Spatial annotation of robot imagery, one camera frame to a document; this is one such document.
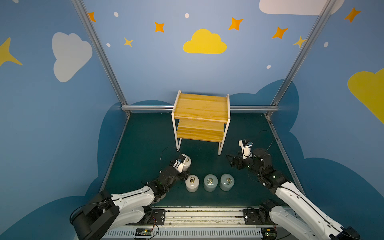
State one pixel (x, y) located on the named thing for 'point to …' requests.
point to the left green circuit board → (143, 232)
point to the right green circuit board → (268, 233)
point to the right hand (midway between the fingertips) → (235, 152)
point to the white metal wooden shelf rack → (200, 118)
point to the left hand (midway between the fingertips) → (185, 159)
